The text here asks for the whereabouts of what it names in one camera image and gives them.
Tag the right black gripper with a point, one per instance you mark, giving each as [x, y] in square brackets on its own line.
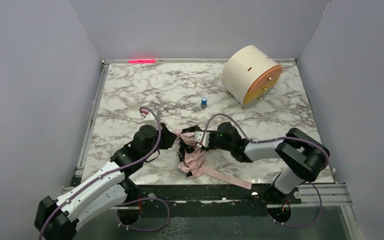
[192, 135]

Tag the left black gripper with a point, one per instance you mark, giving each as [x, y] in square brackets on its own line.
[167, 138]

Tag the pink folding umbrella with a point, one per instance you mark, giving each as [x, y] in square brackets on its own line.
[194, 163]

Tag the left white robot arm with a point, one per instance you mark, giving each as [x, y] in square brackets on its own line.
[61, 218]

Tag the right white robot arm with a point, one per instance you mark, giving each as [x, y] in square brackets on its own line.
[304, 156]

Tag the beige cylindrical umbrella stand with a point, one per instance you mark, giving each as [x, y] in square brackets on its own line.
[249, 74]

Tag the small blue cap bottle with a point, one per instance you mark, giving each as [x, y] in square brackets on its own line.
[204, 102]

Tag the pink tape marker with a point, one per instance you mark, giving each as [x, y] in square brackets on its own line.
[142, 61]

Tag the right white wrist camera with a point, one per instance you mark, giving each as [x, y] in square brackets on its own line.
[202, 138]

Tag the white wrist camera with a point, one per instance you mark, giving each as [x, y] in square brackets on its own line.
[202, 138]
[150, 120]

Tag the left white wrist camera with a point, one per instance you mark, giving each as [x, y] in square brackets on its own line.
[150, 120]

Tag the aluminium table frame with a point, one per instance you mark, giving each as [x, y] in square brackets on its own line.
[176, 89]

